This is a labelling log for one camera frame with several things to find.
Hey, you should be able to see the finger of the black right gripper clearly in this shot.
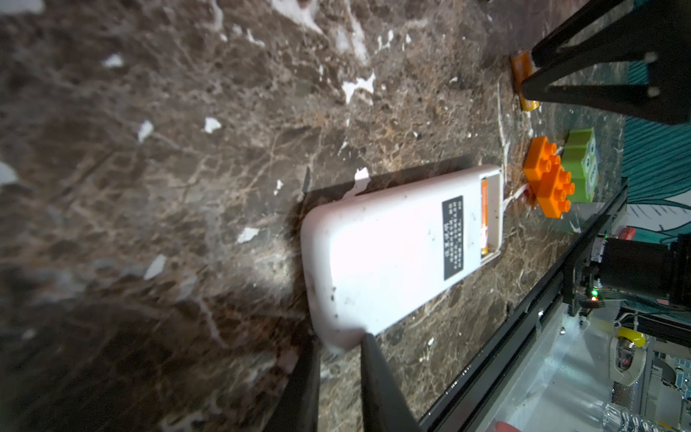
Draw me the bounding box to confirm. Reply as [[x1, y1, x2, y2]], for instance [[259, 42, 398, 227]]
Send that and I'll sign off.
[[522, 53, 690, 125], [532, 1, 648, 68]]

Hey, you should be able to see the orange AA battery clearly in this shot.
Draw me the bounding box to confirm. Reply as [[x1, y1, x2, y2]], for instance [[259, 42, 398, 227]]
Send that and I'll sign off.
[[510, 50, 540, 112], [480, 178, 489, 256]]

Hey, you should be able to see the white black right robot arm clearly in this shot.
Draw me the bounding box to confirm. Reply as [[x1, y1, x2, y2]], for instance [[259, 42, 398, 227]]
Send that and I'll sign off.
[[519, 1, 690, 307]]

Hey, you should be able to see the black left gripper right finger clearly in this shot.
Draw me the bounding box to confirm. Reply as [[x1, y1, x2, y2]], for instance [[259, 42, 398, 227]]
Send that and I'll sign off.
[[360, 334, 421, 432]]

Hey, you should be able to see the orange toy brick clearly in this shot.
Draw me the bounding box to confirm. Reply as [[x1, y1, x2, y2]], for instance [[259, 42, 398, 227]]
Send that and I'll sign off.
[[523, 137, 576, 219]]

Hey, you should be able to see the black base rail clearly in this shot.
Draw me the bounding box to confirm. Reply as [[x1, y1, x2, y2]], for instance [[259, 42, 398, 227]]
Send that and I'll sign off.
[[419, 178, 628, 431]]

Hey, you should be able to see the white red remote control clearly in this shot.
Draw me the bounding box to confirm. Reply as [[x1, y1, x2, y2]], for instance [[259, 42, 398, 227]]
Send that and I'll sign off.
[[301, 165, 504, 353]]

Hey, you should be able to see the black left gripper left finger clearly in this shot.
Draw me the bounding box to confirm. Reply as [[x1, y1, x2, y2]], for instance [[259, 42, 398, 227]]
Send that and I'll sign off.
[[264, 337, 321, 432]]

